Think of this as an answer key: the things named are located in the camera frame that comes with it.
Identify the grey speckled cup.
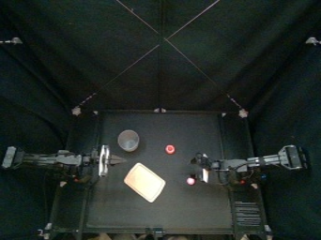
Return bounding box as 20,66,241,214
116,129,142,153

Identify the cream and orange tray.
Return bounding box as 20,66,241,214
123,162,167,203

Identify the white text label sticker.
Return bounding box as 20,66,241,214
233,201,261,229

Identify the wire turnbuckle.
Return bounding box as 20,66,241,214
77,92,98,109
225,92,243,111

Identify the thin diagonal brace wire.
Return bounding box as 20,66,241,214
114,0,231,97
91,0,222,96

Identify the metal frame post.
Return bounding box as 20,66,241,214
156,0,166,111

